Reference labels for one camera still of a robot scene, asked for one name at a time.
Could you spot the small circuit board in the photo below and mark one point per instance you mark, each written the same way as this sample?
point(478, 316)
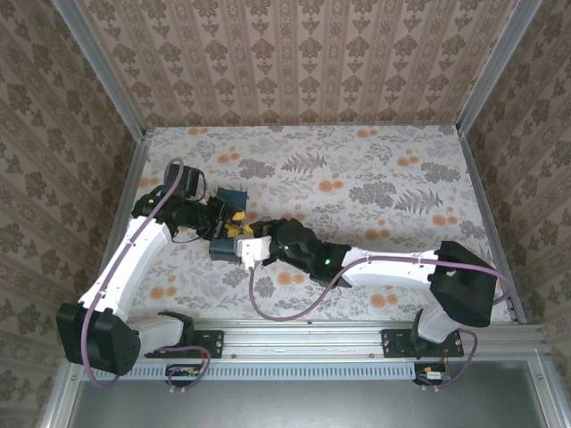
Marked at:
point(430, 376)
point(185, 372)

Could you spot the dark box with starry print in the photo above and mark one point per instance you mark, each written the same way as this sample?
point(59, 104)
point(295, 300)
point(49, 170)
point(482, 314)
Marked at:
point(229, 252)

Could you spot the grey metal sheet panel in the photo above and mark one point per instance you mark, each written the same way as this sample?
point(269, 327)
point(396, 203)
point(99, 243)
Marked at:
point(312, 405)

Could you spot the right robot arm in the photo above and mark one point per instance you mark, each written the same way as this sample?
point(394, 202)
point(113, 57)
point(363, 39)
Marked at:
point(392, 267)

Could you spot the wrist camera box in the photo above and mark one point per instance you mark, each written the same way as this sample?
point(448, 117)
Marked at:
point(254, 249)
point(189, 180)

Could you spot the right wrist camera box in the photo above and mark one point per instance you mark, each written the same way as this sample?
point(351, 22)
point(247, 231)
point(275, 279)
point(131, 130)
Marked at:
point(254, 249)

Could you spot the floral patterned table cover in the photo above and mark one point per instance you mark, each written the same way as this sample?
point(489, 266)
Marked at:
point(357, 187)

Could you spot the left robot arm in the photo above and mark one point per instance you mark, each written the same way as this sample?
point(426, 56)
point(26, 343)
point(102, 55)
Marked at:
point(129, 267)

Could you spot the aluminium side rail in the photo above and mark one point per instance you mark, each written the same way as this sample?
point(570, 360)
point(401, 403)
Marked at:
point(478, 178)
point(134, 165)

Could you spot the aluminium frame post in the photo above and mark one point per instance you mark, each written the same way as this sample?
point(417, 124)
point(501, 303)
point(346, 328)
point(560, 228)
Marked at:
point(495, 67)
point(108, 76)

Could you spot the long aluminium base rail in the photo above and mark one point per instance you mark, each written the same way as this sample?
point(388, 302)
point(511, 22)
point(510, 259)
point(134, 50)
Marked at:
point(303, 339)

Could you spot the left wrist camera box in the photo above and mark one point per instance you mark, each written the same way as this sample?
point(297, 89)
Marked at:
point(189, 180)

